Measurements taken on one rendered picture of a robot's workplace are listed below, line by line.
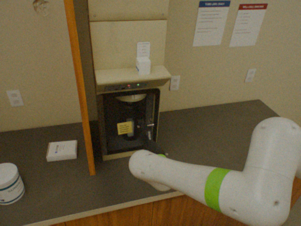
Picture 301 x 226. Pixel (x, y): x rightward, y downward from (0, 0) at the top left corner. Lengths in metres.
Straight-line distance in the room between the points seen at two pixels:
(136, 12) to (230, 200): 0.76
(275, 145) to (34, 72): 1.32
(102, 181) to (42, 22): 0.90
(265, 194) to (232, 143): 1.06
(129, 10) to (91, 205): 0.89
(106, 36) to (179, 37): 0.69
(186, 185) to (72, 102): 1.13
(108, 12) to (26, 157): 0.95
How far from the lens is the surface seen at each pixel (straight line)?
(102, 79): 1.00
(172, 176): 0.76
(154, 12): 1.06
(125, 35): 1.05
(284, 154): 0.65
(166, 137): 1.58
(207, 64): 1.80
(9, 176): 1.28
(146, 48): 1.09
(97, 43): 1.04
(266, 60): 2.09
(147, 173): 0.83
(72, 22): 0.92
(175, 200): 1.42
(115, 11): 1.02
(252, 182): 0.63
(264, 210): 0.62
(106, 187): 1.31
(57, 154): 1.46
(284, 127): 0.67
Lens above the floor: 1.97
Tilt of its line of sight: 36 degrees down
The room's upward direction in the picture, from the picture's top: 3 degrees clockwise
